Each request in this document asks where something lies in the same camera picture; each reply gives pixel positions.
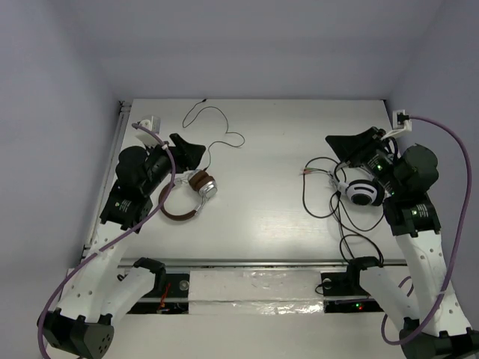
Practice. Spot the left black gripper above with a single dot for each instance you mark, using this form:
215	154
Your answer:
174	154

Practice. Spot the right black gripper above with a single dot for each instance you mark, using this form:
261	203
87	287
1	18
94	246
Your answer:
356	147

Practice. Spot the brown silver headphones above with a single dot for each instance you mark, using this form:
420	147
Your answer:
203	184

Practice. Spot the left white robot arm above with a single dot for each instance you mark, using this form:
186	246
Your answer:
81	314

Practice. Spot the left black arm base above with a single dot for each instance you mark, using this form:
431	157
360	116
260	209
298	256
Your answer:
169	294

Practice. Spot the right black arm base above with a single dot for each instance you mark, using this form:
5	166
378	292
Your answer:
342	292

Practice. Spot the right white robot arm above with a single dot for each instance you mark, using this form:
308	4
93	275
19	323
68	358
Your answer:
430	323

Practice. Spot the white black headphones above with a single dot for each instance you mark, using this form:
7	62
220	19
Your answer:
361	192

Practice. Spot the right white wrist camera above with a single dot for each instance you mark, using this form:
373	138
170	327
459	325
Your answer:
401	125

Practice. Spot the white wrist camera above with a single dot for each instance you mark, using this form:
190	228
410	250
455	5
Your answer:
149	123
401	125

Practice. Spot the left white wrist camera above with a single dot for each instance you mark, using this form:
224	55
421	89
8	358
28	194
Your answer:
149	123

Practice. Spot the aluminium rail at table left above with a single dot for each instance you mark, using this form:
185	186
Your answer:
123	117

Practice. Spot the aluminium rail at table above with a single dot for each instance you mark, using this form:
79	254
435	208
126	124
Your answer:
123	117
229	263

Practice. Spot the aluminium rail at table front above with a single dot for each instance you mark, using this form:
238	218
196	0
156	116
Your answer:
229	263

